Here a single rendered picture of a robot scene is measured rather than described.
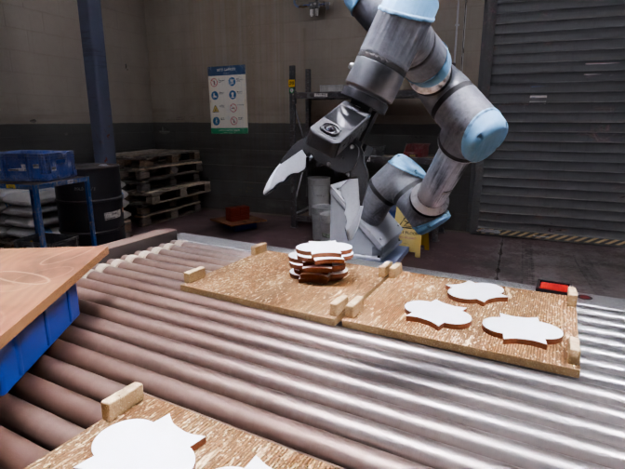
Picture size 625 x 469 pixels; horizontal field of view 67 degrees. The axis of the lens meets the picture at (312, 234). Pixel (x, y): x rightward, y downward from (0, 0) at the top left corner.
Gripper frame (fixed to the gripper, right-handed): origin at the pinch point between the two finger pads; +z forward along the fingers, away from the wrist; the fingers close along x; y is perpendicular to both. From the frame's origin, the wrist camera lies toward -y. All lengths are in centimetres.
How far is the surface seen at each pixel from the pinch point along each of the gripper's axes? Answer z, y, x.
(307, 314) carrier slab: 21.7, 21.6, -4.3
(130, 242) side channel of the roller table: 44, 55, 59
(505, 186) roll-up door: -36, 500, -75
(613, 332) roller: -2, 33, -57
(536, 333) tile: 2.8, 21.4, -42.3
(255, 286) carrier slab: 26.8, 33.1, 11.3
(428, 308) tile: 9.9, 27.8, -24.7
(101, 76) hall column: 43, 340, 330
